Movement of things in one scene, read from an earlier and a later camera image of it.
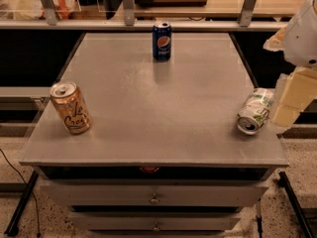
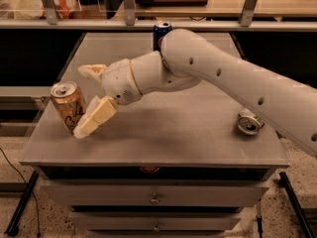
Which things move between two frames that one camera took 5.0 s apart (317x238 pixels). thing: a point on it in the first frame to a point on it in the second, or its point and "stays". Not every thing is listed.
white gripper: [302, 39] to [119, 80]
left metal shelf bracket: [50, 10] stays
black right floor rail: [283, 180] stays
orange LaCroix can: [71, 106] stays
